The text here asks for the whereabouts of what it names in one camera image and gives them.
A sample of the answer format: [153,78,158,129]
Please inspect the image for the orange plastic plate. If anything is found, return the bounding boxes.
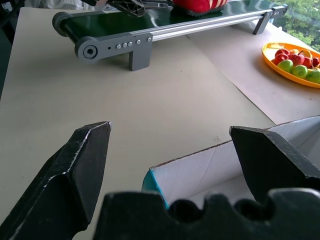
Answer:
[261,41,320,89]

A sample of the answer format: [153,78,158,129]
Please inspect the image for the green toy apple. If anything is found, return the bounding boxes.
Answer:
[305,69,320,84]
[291,64,309,79]
[277,59,294,74]

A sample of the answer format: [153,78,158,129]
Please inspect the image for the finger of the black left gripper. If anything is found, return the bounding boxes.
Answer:
[107,0,146,19]

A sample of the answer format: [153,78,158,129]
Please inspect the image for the brown paper sheet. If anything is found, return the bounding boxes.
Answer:
[185,22,320,126]

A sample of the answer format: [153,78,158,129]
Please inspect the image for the green trees outside window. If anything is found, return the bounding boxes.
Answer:
[273,0,320,52]

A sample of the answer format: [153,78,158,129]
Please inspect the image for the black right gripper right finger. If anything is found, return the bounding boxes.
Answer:
[229,125,320,202]

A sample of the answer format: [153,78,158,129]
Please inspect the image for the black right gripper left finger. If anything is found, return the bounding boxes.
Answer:
[0,121,112,240]

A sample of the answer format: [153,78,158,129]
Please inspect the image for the red shoe with black sole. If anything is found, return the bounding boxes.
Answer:
[171,0,229,18]

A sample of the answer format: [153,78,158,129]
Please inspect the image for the white striped fabric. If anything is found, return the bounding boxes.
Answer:
[23,0,99,12]

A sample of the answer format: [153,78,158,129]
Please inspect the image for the orange toy fruit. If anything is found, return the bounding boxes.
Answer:
[298,49,314,59]

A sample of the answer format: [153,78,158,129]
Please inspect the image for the grey conveyor with green belt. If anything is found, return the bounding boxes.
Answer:
[52,0,289,72]

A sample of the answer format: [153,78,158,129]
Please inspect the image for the white shoebox with teal outside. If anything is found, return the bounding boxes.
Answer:
[141,115,320,211]

